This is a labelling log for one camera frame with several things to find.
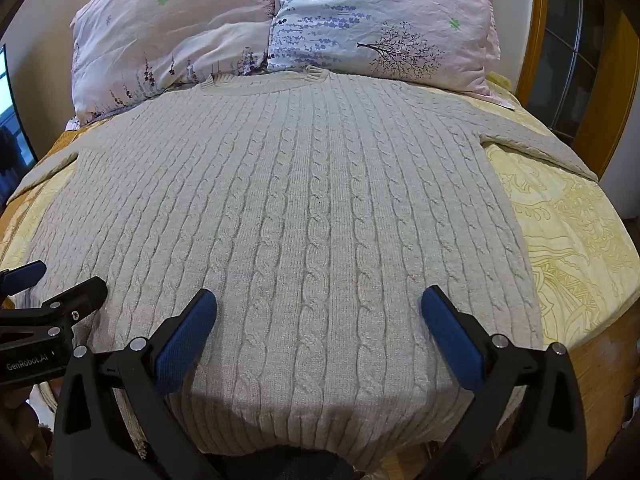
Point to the yellow patterned bedspread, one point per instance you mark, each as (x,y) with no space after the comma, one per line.
(565,240)

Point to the dark screen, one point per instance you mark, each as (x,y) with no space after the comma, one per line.
(12,110)

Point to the blue floral tree-print pillow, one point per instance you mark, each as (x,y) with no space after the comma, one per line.
(380,20)

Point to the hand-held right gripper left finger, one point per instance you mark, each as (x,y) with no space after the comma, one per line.
(186,338)

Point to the wooden cabinet with glass door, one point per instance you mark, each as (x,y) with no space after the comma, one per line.
(595,70)

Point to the pink floral pillow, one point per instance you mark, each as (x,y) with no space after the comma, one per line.
(165,35)

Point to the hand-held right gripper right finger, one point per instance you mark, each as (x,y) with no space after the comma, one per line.
(452,338)

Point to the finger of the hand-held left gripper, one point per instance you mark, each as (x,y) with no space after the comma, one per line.
(26,275)
(82,296)

